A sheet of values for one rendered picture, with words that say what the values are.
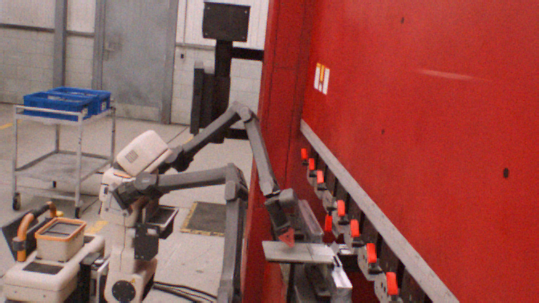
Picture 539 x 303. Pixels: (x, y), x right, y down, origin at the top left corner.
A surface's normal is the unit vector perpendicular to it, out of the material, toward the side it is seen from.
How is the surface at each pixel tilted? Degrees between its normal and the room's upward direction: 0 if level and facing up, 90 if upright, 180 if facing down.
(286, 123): 90
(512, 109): 90
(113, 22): 90
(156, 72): 90
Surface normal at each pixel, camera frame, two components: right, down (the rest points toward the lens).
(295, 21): 0.11, 0.23
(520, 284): -0.99, -0.07
